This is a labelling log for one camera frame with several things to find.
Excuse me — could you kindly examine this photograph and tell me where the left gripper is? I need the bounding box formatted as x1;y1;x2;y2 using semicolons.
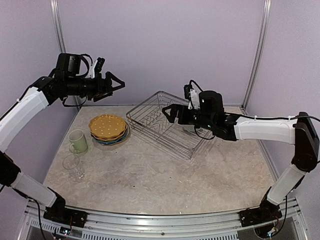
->
64;70;124;101

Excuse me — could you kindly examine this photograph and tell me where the aluminium corner post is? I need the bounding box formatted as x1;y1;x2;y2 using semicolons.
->
241;0;272;110
49;0;82;111

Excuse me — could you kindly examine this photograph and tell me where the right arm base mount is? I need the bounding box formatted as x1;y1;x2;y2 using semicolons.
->
238;206;283;227

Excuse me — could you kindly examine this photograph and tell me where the cream bird pattern plate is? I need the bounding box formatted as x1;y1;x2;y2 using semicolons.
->
92;125;131;146

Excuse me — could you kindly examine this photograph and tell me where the right aluminium corner post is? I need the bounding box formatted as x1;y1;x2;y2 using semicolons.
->
241;0;272;110

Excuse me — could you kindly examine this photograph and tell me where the left aluminium corner post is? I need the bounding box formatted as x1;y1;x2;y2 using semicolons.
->
49;0;82;111

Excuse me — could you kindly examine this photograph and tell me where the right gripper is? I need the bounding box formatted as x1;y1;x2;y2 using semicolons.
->
163;102;215;130

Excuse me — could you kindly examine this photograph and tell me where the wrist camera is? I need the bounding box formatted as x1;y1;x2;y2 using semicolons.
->
183;79;203;110
85;57;105;79

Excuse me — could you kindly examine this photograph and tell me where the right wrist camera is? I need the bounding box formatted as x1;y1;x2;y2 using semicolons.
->
183;79;203;110

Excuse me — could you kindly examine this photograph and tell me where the yellow polka dot plate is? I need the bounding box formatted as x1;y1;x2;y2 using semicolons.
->
90;128;129;142
88;114;127;138

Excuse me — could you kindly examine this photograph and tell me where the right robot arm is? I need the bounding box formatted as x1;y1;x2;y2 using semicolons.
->
162;90;320;227

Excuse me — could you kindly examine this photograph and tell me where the metal wire dish rack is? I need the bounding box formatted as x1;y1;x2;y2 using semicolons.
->
126;91;212;162

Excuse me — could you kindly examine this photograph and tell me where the blue polka dot plate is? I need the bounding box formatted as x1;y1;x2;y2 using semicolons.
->
93;131;128;146

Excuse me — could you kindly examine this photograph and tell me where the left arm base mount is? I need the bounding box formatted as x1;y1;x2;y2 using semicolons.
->
43;208;88;228

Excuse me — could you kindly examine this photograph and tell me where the pale green mug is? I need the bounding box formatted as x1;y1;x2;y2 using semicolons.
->
68;129;88;154

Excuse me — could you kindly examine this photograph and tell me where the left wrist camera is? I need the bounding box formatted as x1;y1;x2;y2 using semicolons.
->
85;57;105;79

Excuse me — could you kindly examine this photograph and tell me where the clear glass cup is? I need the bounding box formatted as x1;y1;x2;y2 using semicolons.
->
62;154;85;181

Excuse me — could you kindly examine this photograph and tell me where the aluminium front rail frame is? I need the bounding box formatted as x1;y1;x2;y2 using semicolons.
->
14;196;311;240

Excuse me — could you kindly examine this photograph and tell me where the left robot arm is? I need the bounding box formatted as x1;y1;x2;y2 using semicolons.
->
0;53;125;228

